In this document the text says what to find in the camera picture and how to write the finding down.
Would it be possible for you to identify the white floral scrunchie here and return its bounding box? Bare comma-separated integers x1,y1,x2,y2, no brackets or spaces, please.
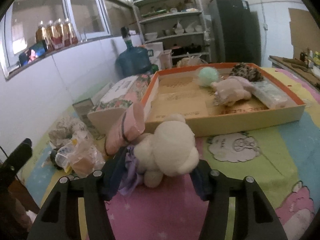
48,116,87,148

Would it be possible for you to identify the pink item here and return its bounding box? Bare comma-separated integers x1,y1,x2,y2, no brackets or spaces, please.
68,141,105,178

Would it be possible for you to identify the white plush toy purple dress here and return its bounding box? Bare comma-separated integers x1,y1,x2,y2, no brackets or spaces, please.
118,113,200,196

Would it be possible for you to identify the pink packaged towel roll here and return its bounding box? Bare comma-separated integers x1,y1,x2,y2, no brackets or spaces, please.
105,102,145,155

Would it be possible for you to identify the green white tissue pack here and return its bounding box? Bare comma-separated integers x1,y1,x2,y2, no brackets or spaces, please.
252,80,289,109

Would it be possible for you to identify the white plush toy pink dress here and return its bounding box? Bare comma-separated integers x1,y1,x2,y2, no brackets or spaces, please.
210,76,254,107

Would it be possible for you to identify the leopard print scrunchie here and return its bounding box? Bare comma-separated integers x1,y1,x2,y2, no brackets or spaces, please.
229,63,264,82

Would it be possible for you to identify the mint green soft ball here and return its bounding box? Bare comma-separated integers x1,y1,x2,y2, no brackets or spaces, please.
197,67,220,87

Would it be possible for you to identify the green book box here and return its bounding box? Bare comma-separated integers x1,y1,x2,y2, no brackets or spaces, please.
72,82,113,128

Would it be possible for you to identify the smartphone on windowsill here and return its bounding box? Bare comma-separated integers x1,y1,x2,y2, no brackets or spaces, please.
18,40,47,67

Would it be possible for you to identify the floral tissue box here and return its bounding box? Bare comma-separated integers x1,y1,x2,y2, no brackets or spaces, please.
87,73,153,136

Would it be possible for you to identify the orange rimmed cardboard tray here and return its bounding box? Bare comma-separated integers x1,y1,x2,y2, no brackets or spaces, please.
141,64,305,137

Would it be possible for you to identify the blue water jug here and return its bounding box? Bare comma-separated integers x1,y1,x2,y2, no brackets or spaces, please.
116,27,152,77

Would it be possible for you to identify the sliding glass window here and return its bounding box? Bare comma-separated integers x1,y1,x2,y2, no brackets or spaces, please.
1,0,111,79

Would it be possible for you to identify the kitchen counter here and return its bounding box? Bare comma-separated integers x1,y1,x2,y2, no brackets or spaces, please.
268,55,319,92

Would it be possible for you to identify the white sack beside jug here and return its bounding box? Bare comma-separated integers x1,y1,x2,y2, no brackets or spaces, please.
144,42,164,69

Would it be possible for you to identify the white plastic bag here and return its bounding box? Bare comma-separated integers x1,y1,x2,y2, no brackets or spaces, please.
176,54,207,68

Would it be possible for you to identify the yellow green condiment bottle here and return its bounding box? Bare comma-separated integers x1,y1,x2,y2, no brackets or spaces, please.
313,51,320,66

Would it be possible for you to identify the black refrigerator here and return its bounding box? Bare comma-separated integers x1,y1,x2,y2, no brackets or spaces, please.
209,0,261,65

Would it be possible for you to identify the grey metal shelf rack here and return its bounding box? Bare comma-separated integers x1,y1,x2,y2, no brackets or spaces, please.
132,0,212,64

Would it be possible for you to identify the cardboard wall panel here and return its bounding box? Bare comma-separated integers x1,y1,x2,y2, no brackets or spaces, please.
289,8,320,59

